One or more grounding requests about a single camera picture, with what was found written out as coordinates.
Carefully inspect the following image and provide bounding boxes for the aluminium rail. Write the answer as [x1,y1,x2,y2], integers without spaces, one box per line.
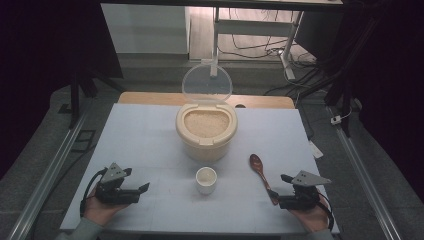
[6,99,92,240]
[328,106,403,240]

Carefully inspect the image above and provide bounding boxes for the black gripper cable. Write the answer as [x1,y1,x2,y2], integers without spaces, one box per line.
[79,168,108,218]
[318,192,335,231]

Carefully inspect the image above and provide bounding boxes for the clear plastic container lid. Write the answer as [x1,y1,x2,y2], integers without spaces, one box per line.
[181,59,233,103]

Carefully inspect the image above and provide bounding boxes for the black floor cables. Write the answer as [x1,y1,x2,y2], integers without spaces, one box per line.
[218,8,318,68]

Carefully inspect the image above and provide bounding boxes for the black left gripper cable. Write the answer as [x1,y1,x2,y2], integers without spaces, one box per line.
[79,168,108,218]

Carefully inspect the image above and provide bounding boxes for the person's right hand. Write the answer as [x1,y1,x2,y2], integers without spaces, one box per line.
[289,196,330,233]

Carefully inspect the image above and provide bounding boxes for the white rice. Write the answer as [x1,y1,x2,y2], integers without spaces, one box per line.
[184,109,230,139]

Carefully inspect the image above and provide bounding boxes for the brown wooden spoon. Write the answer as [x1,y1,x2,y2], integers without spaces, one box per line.
[249,153,280,206]

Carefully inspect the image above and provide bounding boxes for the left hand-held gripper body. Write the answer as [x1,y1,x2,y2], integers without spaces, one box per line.
[94,162,141,205]

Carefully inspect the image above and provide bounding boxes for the wooden table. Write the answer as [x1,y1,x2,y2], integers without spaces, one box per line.
[118,91,296,110]

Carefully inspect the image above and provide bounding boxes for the person's left hand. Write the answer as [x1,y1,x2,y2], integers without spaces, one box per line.
[83,188,129,227]

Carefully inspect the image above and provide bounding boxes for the white desk frame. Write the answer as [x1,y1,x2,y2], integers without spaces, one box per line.
[210,6,306,81]

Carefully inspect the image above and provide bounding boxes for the white paper tag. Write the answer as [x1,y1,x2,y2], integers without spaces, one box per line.
[308,140,325,160]

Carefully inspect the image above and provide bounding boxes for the beige rice container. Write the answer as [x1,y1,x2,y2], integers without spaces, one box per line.
[175,99,239,164]

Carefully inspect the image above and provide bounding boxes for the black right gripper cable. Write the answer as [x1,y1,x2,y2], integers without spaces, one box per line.
[318,192,335,231]

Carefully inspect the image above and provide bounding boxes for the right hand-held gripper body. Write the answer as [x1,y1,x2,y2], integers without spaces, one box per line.
[278,170,333,211]

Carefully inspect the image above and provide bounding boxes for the white cup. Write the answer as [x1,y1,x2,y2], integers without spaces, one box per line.
[195,166,218,196]

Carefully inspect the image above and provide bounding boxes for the black stand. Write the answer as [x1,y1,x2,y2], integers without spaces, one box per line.
[299,63,355,138]
[59,66,126,130]

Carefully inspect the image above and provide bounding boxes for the white cabinet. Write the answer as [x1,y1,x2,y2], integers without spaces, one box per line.
[100,3,191,55]

